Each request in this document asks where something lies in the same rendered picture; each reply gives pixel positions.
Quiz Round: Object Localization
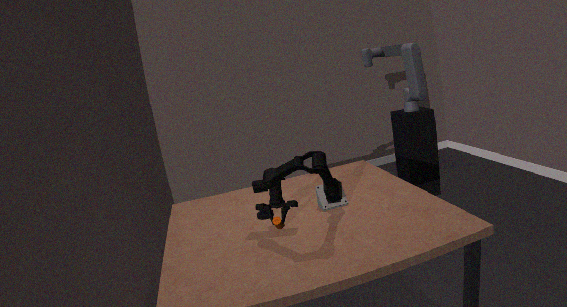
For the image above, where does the orange knob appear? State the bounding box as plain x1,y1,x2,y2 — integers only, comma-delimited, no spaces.
272,216,285,229

